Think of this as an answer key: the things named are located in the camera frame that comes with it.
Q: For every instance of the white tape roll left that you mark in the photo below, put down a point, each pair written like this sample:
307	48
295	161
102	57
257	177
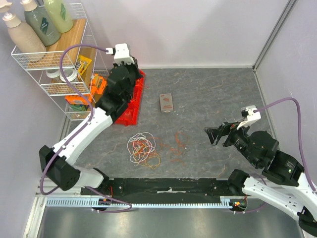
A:
53	73

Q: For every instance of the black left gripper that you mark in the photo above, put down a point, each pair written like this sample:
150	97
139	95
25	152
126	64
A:
134	65

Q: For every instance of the red plastic bin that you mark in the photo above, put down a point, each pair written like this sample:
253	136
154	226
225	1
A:
137	95
130	116
141	79

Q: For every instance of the grey green pump bottle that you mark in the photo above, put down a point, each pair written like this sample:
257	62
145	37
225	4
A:
40	22

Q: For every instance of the light green bottle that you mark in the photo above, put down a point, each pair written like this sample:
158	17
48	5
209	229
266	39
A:
59	14

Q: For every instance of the red plastic bin middle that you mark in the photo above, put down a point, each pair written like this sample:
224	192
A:
137	95

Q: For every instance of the red plastic bin near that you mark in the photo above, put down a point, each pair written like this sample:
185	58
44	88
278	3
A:
130	116

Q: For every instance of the green packet bottom shelf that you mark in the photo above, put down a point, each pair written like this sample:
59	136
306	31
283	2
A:
78	108

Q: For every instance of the light blue cable duct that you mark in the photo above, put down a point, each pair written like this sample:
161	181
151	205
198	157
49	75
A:
95	202

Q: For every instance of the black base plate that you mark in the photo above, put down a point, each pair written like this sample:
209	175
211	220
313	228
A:
167	190

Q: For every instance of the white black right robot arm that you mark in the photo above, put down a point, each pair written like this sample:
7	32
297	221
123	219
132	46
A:
262	152

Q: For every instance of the white wire shelf rack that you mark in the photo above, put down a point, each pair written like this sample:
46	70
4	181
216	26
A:
65	52

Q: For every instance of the beige pump bottle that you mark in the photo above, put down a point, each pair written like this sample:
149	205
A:
22	34

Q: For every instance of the red plastic bin far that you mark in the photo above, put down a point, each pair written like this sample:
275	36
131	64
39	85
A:
141	79

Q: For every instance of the yellow candy bag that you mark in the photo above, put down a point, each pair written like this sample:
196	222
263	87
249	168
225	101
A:
82	64

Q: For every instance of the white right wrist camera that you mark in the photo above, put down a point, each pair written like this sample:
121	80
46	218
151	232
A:
250	116

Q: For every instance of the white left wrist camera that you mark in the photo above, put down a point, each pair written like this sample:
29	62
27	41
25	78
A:
121	54

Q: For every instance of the orange snack box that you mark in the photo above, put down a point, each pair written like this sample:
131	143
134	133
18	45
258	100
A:
77	100

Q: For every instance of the orange green small boxes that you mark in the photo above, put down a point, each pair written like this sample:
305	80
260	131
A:
98	84

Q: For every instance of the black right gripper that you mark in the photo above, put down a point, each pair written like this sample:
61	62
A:
225	134

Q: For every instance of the white tape roll right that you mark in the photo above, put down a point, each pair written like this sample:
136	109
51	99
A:
71	74

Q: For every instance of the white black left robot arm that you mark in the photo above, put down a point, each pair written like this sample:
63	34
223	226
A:
58	162

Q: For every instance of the white tape roll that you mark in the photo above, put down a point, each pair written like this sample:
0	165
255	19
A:
71	74
53	73

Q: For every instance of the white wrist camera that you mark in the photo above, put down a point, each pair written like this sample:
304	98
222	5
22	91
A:
250	116
121	54

